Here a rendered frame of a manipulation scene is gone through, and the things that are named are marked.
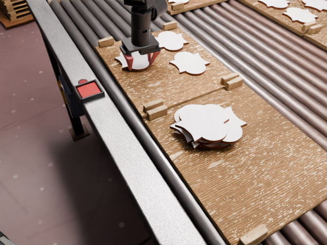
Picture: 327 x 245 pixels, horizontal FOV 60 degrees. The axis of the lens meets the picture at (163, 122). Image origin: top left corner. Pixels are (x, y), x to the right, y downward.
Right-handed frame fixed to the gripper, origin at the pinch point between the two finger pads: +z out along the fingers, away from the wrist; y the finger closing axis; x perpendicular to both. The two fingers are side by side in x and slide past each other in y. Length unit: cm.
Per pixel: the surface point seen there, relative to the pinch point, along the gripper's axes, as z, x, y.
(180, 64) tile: -0.8, -5.5, 12.3
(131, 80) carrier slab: 0.9, -5.2, -5.2
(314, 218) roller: -4, -64, 11
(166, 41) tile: 0.5, 9.5, 15.0
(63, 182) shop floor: 100, 28, -36
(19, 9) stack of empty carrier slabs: 105, 249, -24
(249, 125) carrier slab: -3.2, -37.8, 15.2
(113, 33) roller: 6.5, 29.8, 2.0
